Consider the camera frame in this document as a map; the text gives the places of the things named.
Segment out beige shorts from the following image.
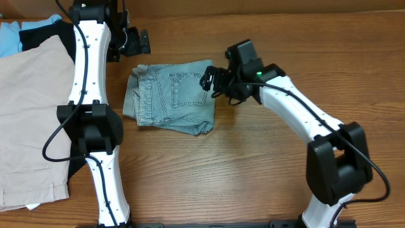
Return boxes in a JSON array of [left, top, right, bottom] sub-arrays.
[[1, 35, 75, 211]]

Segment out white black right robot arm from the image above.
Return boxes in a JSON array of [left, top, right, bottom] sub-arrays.
[[200, 40, 373, 227]]

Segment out light blue denim shorts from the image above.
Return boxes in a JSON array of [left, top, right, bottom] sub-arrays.
[[123, 60, 215, 136]]

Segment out black garment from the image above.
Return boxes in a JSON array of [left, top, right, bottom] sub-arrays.
[[19, 21, 86, 180]]

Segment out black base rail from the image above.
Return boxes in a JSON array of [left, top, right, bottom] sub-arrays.
[[75, 219, 357, 228]]

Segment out light blue shirt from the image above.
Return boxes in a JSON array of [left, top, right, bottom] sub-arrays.
[[1, 14, 62, 58]]

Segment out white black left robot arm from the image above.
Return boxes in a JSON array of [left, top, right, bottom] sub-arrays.
[[56, 0, 151, 227]]

